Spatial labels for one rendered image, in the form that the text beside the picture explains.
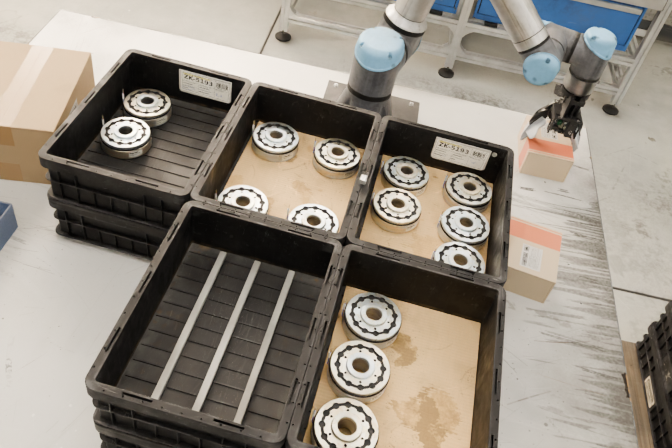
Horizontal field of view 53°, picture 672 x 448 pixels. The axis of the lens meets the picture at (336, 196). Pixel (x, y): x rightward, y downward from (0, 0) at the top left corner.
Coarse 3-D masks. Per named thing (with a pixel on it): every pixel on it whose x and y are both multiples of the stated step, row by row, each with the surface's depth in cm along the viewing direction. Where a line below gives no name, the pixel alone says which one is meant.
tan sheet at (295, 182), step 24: (312, 144) 155; (240, 168) 146; (264, 168) 147; (288, 168) 149; (312, 168) 150; (264, 192) 142; (288, 192) 143; (312, 192) 144; (336, 192) 145; (336, 216) 140
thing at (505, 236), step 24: (384, 120) 149; (480, 144) 149; (360, 192) 132; (504, 192) 139; (360, 216) 128; (504, 216) 133; (360, 240) 123; (504, 240) 129; (432, 264) 122; (504, 264) 124
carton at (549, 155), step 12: (528, 120) 184; (540, 132) 181; (552, 132) 182; (528, 144) 177; (540, 144) 177; (552, 144) 178; (564, 144) 179; (528, 156) 176; (540, 156) 175; (552, 156) 175; (564, 156) 175; (528, 168) 178; (540, 168) 178; (552, 168) 177; (564, 168) 176
